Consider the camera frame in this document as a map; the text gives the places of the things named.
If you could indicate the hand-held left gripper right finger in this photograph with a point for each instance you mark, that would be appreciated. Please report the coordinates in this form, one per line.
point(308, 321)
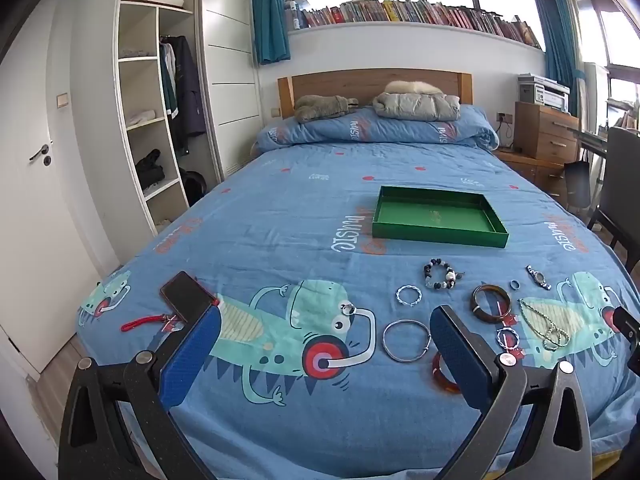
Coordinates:
point(460, 355)

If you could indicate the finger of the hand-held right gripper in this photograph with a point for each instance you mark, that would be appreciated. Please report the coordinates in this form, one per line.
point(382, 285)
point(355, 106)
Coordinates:
point(627, 325)

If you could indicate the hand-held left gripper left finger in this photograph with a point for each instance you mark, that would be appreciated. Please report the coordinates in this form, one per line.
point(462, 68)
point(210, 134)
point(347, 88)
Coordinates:
point(192, 355)

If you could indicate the amber bangle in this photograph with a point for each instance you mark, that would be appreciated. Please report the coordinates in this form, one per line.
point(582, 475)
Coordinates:
point(440, 380)

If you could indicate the dark brown bangle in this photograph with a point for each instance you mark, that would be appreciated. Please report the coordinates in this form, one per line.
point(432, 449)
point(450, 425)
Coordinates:
point(474, 305)

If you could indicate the plain silver bangle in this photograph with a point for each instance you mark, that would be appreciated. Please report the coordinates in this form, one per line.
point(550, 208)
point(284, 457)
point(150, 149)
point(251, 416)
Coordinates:
point(385, 342)

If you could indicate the small wristwatch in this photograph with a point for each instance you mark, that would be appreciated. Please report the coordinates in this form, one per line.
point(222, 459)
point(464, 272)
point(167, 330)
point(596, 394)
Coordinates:
point(537, 276)

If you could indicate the green tray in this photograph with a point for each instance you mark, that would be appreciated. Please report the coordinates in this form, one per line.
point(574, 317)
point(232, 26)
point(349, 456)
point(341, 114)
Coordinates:
point(435, 215)

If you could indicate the dark chair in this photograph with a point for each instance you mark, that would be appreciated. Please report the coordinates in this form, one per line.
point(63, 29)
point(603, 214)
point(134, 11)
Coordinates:
point(620, 185)

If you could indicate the dark tote bag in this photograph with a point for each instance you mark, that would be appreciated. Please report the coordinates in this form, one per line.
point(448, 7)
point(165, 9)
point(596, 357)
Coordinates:
point(578, 185)

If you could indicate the blue dinosaur print bed sheet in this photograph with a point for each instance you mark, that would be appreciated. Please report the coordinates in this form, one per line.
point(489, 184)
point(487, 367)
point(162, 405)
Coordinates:
point(300, 240)

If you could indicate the black backpack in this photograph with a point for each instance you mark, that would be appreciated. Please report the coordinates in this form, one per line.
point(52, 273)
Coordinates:
point(194, 187)

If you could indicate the low wooden cabinet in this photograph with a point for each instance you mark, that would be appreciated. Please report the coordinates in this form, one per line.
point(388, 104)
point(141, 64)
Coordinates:
point(535, 170)

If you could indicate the black bag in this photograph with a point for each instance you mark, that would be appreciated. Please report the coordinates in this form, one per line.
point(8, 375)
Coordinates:
point(149, 172)

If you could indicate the white door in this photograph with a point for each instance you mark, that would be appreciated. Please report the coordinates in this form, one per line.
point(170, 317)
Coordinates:
point(55, 220)

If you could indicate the wooden drawer cabinet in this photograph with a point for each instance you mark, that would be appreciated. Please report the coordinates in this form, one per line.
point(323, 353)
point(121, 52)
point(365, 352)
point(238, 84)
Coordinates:
point(545, 132)

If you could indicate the folded blue duvet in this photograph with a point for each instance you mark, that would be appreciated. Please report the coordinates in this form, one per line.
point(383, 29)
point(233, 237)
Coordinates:
point(380, 130)

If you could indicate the white folded clothes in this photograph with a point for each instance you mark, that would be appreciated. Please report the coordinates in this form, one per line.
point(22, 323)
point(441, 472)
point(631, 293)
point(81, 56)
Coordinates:
point(142, 119)

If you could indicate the white printer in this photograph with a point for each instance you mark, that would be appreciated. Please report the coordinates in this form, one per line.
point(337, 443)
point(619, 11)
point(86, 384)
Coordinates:
point(542, 92)

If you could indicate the grey padded jacket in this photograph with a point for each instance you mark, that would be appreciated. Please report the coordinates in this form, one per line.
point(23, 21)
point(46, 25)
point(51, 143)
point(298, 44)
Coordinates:
point(417, 106)

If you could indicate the hanging clothes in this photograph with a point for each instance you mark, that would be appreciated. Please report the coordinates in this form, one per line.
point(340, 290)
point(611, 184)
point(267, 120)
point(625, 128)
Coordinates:
point(185, 90)

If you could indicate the white furry cushion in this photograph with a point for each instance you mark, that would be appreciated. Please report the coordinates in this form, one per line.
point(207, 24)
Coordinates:
point(412, 87)

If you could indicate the white wardrobe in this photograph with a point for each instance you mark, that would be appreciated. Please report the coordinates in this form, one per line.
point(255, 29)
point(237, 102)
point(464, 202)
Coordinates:
point(227, 85)

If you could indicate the grey plush toy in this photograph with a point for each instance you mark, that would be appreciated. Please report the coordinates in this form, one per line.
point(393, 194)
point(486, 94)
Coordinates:
point(322, 106)

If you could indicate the blue curtain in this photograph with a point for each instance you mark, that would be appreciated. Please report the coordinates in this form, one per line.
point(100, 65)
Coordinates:
point(270, 20)
point(557, 40)

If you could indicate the wooden headboard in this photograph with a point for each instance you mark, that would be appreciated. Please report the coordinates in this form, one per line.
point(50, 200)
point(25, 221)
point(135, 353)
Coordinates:
point(330, 85)

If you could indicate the row of books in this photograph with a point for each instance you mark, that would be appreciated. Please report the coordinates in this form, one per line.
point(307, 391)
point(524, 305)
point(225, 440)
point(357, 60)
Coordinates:
point(410, 12)

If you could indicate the wall socket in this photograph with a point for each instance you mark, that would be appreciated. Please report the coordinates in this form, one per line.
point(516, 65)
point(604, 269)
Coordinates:
point(505, 118)

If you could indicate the wall light switch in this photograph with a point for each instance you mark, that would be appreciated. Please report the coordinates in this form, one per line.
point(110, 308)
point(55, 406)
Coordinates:
point(63, 100)

